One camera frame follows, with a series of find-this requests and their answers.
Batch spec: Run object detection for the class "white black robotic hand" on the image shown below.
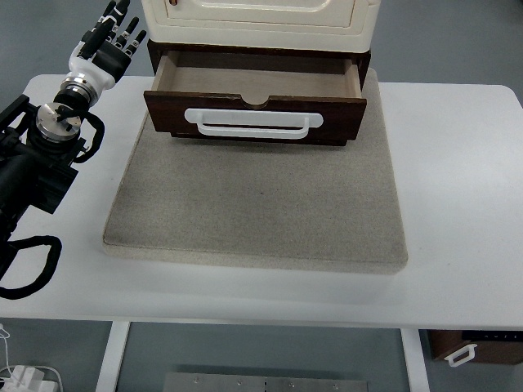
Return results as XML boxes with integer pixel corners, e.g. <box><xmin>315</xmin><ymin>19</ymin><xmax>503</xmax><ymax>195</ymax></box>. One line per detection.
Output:
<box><xmin>67</xmin><ymin>0</ymin><xmax>146</xmax><ymax>88</ymax></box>

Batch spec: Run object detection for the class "dark wooden drawer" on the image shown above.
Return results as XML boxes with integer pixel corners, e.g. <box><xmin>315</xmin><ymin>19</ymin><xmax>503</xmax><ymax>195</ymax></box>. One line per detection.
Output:
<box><xmin>144</xmin><ymin>51</ymin><xmax>368</xmax><ymax>146</ymax></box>

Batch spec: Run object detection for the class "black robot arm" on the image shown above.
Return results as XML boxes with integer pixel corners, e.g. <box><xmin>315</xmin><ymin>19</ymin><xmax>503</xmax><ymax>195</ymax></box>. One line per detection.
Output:
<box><xmin>1</xmin><ymin>1</ymin><xmax>146</xmax><ymax>299</ymax></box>

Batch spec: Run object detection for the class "dark wooden cabinet base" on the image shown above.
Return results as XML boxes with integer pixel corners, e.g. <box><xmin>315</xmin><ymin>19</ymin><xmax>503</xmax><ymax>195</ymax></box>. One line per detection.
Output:
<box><xmin>147</xmin><ymin>38</ymin><xmax>371</xmax><ymax>79</ymax></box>

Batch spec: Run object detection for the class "cream upper cabinet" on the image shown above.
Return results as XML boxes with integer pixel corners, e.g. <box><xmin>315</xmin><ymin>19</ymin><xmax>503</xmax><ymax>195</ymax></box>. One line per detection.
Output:
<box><xmin>141</xmin><ymin>0</ymin><xmax>381</xmax><ymax>53</ymax></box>

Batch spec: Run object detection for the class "beige fabric pad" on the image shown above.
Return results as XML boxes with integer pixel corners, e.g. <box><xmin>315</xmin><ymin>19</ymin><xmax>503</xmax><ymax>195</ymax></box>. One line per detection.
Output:
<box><xmin>103</xmin><ymin>71</ymin><xmax>408</xmax><ymax>274</ymax></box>

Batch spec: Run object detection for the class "white table left leg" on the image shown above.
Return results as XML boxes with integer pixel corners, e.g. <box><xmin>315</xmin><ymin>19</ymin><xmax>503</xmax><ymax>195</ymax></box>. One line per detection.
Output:
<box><xmin>95</xmin><ymin>321</ymin><xmax>131</xmax><ymax>392</ymax></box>

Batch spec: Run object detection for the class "white table leg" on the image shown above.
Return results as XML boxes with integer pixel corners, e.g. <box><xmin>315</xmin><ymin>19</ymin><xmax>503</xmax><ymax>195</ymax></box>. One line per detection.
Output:
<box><xmin>400</xmin><ymin>328</ymin><xmax>430</xmax><ymax>392</ymax></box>
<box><xmin>95</xmin><ymin>321</ymin><xmax>131</xmax><ymax>392</ymax></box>

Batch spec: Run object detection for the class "white power adapter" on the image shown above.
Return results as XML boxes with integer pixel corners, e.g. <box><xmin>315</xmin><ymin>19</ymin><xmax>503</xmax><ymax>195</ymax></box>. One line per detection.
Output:
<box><xmin>1</xmin><ymin>365</ymin><xmax>60</xmax><ymax>392</ymax></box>

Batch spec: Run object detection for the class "white table right leg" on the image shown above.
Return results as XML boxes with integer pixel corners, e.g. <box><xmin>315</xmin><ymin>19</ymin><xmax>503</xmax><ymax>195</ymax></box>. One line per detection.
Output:
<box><xmin>400</xmin><ymin>328</ymin><xmax>430</xmax><ymax>392</ymax></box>

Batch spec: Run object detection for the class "white drawer handle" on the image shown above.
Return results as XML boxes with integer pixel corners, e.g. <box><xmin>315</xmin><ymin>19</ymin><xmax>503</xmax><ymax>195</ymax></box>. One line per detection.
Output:
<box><xmin>184</xmin><ymin>108</ymin><xmax>324</xmax><ymax>140</ymax></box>

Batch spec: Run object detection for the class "black braided cable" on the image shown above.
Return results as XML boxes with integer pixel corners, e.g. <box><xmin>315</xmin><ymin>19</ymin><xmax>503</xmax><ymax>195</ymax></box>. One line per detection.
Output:
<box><xmin>0</xmin><ymin>235</ymin><xmax>63</xmax><ymax>301</ymax></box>

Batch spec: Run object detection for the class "white cable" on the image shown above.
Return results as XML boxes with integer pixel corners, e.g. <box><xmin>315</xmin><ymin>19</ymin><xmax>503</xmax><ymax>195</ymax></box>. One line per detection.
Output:
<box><xmin>0</xmin><ymin>323</ymin><xmax>13</xmax><ymax>381</ymax></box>

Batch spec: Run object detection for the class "brown box with white handle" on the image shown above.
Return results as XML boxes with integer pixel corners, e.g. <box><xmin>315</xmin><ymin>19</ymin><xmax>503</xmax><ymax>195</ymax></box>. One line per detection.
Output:
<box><xmin>427</xmin><ymin>330</ymin><xmax>522</xmax><ymax>368</ymax></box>

